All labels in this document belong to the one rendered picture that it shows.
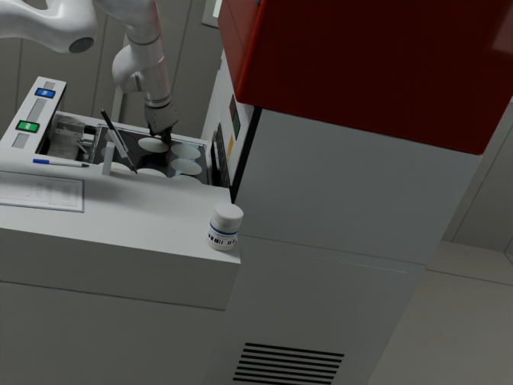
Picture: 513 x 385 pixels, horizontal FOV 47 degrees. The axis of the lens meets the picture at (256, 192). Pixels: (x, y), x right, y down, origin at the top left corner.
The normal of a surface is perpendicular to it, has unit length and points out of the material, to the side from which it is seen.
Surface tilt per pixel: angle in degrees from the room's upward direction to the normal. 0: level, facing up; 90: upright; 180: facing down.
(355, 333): 90
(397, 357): 0
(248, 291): 90
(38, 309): 90
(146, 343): 90
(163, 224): 0
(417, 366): 0
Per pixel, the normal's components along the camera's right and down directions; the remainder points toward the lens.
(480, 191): 0.08, 0.50
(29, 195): 0.27, -0.84
